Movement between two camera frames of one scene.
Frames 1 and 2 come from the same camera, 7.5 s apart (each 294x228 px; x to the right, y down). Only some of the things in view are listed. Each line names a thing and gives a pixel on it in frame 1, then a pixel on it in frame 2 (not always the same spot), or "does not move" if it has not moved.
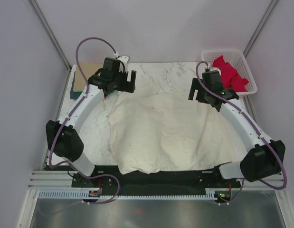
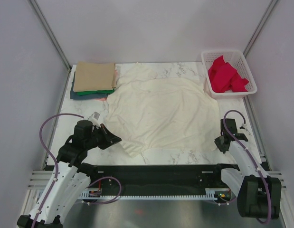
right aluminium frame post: x=260 y=24 does not move
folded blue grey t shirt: x=73 y=95 does not move
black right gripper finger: x=196 y=85 to x=219 y=141
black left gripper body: x=120 y=80 to x=96 y=137
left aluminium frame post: x=45 y=24 does not move
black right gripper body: x=205 y=93 to x=221 y=147
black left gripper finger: x=130 y=85 to x=108 y=138
